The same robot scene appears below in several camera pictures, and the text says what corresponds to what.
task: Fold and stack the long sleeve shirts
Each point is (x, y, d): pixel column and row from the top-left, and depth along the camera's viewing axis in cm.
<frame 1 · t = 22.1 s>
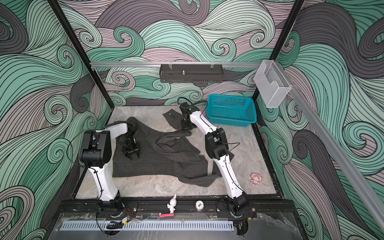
left hand: (136, 156, 92), fingers open
right hand: (187, 127, 103), fingers closed
dark grey pinstriped shirt: (161, 157, 91), point 3 cm above the table
black perforated metal shelf: (191, 74, 98), point 33 cm above the table
pink cartoon sticker: (256, 178, 83), point 3 cm above the table

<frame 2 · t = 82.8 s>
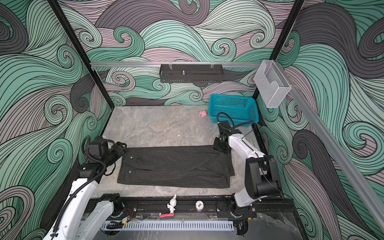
left hand: (123, 145, 78), fingers open
right hand: (218, 147, 90), fingers open
dark grey pinstriped shirt: (186, 166, 85), point 5 cm above the table
small pink toy: (203, 113, 116), point 2 cm above the table
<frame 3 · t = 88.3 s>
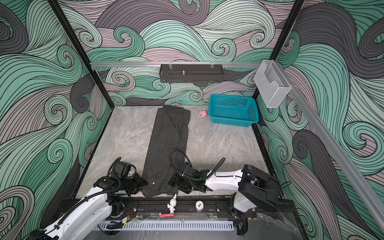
left hand: (147, 183, 81), fingers open
right hand: (170, 187, 78), fingers open
dark grey pinstriped shirt: (167, 150, 94), point 3 cm above the table
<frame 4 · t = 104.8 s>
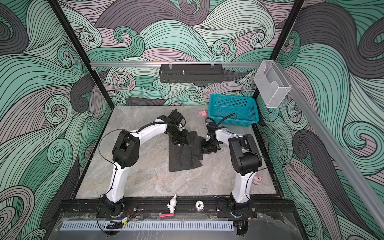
left hand: (189, 142, 91), fingers closed
right hand: (202, 151, 95), fingers closed
dark grey pinstriped shirt: (184, 156, 85), point 9 cm above the table
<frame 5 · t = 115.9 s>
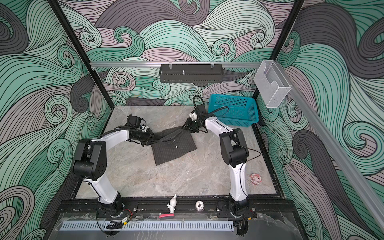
left hand: (159, 137, 92), fingers open
right hand: (182, 127, 95), fingers open
dark grey pinstriped shirt: (170, 143, 97), point 3 cm above the table
